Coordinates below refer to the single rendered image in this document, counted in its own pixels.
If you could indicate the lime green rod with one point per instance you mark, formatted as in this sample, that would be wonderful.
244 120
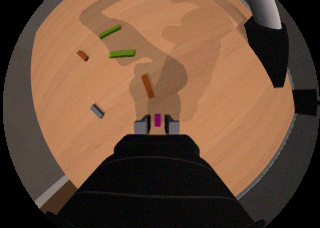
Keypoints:
119 54
109 31

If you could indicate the small magenta block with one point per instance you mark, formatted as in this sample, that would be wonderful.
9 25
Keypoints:
157 120

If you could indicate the orange rod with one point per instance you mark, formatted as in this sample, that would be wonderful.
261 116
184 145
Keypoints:
82 55
147 86

